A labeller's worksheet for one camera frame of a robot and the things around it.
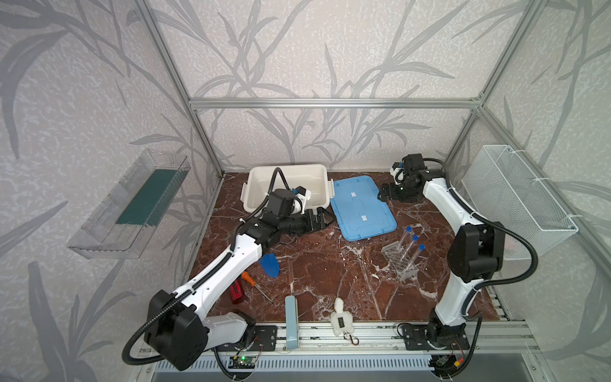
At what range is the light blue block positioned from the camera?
72 centimetres

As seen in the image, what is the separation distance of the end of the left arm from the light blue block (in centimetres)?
28

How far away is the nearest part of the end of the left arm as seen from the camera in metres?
0.59
